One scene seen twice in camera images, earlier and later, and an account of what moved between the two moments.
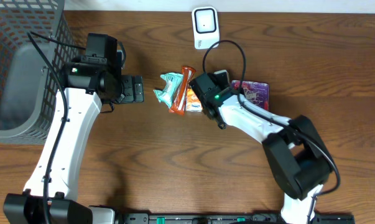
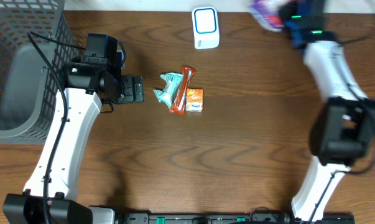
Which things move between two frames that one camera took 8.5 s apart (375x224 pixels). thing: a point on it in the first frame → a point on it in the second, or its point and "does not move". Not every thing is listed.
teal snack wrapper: [166, 96] does not move
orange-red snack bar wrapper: [178, 106] does not move
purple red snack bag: [256, 92] → [267, 12]
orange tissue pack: [193, 102] does not move
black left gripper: [132, 89] does not move
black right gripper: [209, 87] → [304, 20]
